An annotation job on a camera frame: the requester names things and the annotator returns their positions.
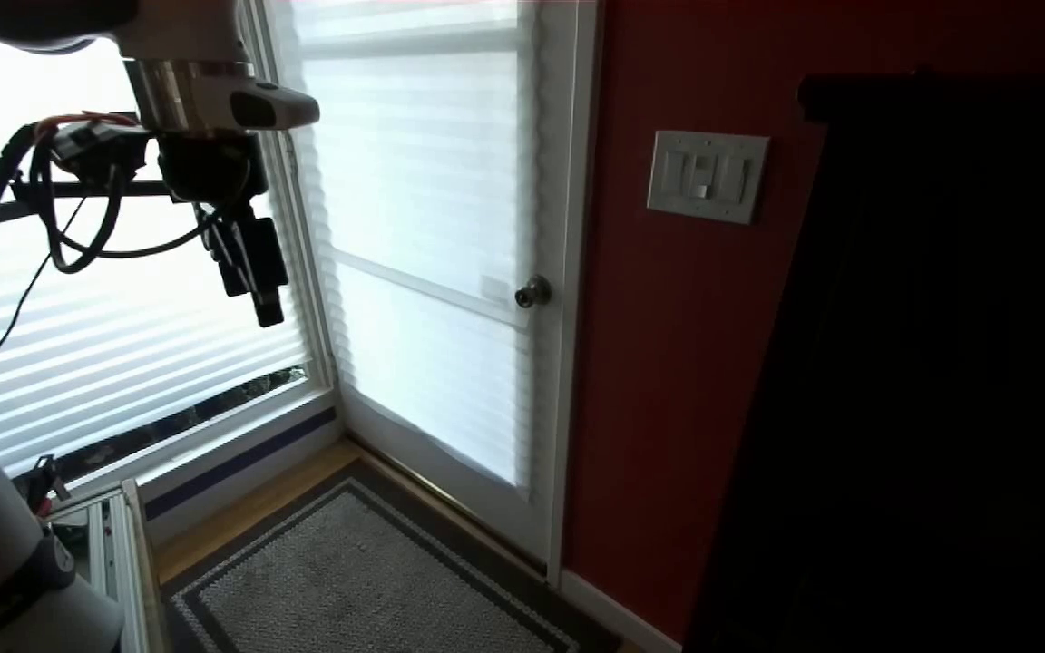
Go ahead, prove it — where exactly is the black upright piano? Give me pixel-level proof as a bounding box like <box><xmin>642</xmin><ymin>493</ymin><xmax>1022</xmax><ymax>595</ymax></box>
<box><xmin>682</xmin><ymin>74</ymin><xmax>1045</xmax><ymax>653</ymax></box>

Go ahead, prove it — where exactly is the white window blind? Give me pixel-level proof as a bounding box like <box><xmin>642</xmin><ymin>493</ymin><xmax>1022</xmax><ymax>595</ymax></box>
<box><xmin>0</xmin><ymin>10</ymin><xmax>324</xmax><ymax>484</ymax></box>

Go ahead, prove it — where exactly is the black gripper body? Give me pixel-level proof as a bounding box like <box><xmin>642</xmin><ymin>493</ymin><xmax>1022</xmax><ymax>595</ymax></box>
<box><xmin>156</xmin><ymin>128</ymin><xmax>273</xmax><ymax>209</ymax></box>

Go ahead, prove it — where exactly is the black looped cable bundle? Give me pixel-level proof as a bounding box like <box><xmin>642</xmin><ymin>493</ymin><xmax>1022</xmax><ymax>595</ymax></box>
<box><xmin>0</xmin><ymin>108</ymin><xmax>214</xmax><ymax>278</ymax></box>

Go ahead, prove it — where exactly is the white door with pleated blind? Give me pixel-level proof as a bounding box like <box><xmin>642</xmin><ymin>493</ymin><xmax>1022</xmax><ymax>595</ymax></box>
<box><xmin>258</xmin><ymin>0</ymin><xmax>606</xmax><ymax>579</ymax></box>

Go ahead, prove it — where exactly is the white wall switch plate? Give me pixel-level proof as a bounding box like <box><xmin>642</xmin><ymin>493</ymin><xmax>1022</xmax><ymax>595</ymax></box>
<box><xmin>642</xmin><ymin>128</ymin><xmax>774</xmax><ymax>230</ymax></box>

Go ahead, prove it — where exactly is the brass door knob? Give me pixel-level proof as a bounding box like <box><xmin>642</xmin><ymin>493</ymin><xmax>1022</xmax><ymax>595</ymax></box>
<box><xmin>511</xmin><ymin>271</ymin><xmax>554</xmax><ymax>312</ymax></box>

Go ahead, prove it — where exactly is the grey door mat dark border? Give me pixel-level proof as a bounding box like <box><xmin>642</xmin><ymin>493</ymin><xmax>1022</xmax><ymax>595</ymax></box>
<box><xmin>161</xmin><ymin>461</ymin><xmax>625</xmax><ymax>653</ymax></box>

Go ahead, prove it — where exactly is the thin black cable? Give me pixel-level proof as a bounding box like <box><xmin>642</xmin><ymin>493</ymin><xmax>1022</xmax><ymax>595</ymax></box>
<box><xmin>0</xmin><ymin>192</ymin><xmax>95</xmax><ymax>419</ymax></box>

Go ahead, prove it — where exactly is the metal frame robot cart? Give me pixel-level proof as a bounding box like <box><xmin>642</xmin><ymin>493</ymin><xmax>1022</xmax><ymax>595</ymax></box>
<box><xmin>13</xmin><ymin>452</ymin><xmax>169</xmax><ymax>653</ymax></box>

